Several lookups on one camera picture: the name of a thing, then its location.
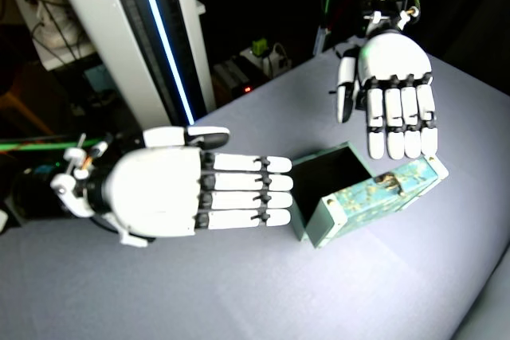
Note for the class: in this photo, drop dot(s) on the grey table cloth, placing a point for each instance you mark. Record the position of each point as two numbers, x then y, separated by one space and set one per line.
239 288

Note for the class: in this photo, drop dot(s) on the white power strip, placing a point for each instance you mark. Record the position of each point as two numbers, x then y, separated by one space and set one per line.
275 59

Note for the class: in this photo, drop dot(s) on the grey column with light strip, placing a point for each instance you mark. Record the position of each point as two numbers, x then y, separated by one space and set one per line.
131 37

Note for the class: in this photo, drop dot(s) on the teal floral box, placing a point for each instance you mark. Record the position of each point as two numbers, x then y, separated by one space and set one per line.
358 216

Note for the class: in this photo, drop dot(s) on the black device with red light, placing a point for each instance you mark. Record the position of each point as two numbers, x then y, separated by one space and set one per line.
237 79

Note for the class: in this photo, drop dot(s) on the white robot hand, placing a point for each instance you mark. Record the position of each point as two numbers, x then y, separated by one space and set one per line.
159 192
394 57

